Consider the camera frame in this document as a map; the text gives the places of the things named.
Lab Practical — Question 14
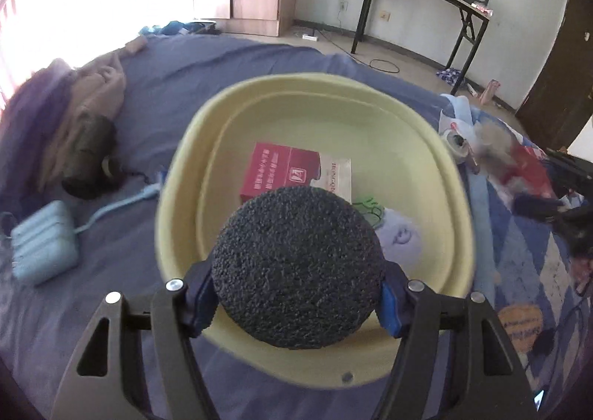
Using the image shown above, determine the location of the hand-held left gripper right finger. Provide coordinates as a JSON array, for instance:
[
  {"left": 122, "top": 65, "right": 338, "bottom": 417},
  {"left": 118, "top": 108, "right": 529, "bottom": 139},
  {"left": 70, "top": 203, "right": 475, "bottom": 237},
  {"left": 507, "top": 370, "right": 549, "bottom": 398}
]
[{"left": 373, "top": 263, "right": 540, "bottom": 420}]

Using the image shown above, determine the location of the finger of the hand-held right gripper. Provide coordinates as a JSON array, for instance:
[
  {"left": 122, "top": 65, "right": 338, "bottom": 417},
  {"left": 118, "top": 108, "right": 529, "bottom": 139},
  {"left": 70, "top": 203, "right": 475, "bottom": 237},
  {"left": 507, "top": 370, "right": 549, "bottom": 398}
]
[
  {"left": 513, "top": 194, "right": 593, "bottom": 240},
  {"left": 546, "top": 147, "right": 593, "bottom": 191}
]

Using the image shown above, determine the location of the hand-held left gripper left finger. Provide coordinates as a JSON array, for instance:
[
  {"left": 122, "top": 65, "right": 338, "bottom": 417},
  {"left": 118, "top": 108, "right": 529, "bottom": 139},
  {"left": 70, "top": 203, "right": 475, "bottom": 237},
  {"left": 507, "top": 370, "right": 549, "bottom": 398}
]
[{"left": 49, "top": 260, "right": 221, "bottom": 420}]

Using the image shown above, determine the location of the black foam disc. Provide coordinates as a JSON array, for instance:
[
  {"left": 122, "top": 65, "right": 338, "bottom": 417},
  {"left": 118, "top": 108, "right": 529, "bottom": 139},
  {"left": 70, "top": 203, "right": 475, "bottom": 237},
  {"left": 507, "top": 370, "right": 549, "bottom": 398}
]
[{"left": 211, "top": 186, "right": 387, "bottom": 350}]

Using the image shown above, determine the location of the red and white box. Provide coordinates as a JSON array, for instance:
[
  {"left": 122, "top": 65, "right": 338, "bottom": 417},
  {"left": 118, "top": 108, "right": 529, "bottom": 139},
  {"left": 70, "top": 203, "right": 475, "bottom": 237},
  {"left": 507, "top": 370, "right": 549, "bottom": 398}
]
[{"left": 239, "top": 141, "right": 353, "bottom": 203}]

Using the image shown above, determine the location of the yellow plastic basin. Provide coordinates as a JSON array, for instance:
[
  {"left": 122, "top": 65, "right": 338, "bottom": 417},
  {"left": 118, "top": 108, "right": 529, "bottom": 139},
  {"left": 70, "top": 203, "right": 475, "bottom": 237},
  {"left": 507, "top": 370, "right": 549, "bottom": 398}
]
[{"left": 154, "top": 72, "right": 474, "bottom": 390}]

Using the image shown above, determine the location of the red cloth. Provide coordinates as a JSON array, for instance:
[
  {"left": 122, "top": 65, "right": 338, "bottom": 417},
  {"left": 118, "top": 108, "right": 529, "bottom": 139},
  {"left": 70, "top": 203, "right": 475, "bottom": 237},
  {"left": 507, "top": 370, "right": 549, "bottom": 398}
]
[{"left": 500, "top": 144, "right": 557, "bottom": 199}]

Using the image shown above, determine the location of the blue printed fleece blanket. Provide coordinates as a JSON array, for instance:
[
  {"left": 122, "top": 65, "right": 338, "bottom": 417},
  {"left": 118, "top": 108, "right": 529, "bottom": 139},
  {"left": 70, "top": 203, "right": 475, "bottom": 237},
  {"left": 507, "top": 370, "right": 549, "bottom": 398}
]
[{"left": 440, "top": 96, "right": 593, "bottom": 420}]

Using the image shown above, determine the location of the dark door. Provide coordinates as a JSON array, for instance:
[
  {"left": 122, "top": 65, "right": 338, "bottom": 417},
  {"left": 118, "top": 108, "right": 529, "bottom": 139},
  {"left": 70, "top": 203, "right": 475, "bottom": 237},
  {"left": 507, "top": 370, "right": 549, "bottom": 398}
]
[{"left": 514, "top": 0, "right": 593, "bottom": 152}]

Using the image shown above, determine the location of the green plastic item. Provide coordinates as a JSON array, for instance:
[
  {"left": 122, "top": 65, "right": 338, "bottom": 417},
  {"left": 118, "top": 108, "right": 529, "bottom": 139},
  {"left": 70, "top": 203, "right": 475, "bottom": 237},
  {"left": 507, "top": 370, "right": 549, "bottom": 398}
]
[{"left": 353, "top": 198, "right": 385, "bottom": 226}]

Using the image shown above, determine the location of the tape roll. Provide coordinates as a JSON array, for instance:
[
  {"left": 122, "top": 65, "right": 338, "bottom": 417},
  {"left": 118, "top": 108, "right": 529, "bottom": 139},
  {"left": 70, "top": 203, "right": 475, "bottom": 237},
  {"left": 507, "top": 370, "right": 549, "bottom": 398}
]
[{"left": 440, "top": 128, "right": 471, "bottom": 164}]

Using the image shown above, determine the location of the light blue cloth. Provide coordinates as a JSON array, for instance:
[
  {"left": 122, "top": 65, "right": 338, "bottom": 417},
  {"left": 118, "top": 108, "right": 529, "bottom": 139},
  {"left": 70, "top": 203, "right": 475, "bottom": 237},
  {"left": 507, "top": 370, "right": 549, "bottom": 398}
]
[{"left": 440, "top": 95, "right": 473, "bottom": 129}]

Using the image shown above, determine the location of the light blue ribbed case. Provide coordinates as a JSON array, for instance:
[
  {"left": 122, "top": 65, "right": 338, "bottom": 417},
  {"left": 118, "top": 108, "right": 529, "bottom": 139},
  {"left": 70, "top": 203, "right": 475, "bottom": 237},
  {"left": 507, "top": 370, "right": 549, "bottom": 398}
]
[{"left": 10, "top": 200, "right": 79, "bottom": 286}]

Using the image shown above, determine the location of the blue bed sheet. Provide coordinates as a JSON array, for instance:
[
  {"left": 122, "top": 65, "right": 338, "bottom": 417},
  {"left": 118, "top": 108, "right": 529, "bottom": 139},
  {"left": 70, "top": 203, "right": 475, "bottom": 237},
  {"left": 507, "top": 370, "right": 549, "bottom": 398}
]
[{"left": 0, "top": 33, "right": 529, "bottom": 420}]

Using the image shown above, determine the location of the brown clothing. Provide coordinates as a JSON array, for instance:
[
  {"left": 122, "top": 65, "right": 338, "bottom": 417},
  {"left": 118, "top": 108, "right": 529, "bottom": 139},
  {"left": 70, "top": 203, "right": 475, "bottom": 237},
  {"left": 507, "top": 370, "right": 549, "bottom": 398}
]
[{"left": 39, "top": 52, "right": 127, "bottom": 189}]

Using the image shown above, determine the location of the purple clothing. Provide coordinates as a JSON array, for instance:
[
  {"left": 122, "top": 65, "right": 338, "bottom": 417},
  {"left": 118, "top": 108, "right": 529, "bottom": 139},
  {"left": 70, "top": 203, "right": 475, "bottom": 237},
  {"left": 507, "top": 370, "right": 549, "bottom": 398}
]
[{"left": 0, "top": 58, "right": 77, "bottom": 171}]

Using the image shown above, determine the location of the blue clutter pile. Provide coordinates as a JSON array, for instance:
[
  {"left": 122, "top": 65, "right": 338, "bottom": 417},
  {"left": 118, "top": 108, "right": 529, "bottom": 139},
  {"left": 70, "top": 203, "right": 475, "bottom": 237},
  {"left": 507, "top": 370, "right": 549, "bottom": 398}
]
[{"left": 139, "top": 19, "right": 218, "bottom": 37}]

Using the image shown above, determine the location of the light blue cable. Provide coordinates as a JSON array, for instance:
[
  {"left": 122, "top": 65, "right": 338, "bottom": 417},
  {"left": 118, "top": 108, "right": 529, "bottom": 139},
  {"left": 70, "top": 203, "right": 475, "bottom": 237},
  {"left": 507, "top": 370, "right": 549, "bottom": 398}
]
[{"left": 72, "top": 172, "right": 168, "bottom": 236}]

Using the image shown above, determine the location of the black floor cable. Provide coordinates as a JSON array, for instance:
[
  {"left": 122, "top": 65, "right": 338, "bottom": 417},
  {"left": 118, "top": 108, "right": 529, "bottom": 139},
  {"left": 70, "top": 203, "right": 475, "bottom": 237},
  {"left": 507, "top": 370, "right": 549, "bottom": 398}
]
[{"left": 319, "top": 29, "right": 401, "bottom": 73}]

